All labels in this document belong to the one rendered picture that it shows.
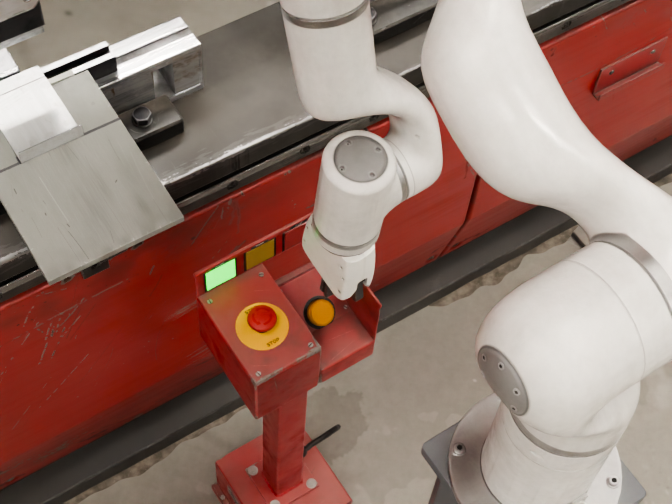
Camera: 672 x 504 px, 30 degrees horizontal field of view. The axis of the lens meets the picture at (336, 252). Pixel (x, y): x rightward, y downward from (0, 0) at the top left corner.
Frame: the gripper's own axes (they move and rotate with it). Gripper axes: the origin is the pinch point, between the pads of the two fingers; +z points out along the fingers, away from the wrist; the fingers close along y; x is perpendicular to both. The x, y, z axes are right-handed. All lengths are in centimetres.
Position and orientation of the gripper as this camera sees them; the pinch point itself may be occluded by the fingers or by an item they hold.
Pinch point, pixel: (333, 282)
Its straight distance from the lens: 166.5
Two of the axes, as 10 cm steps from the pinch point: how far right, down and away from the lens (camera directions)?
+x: 8.4, -4.5, 3.2
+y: 5.4, 7.7, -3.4
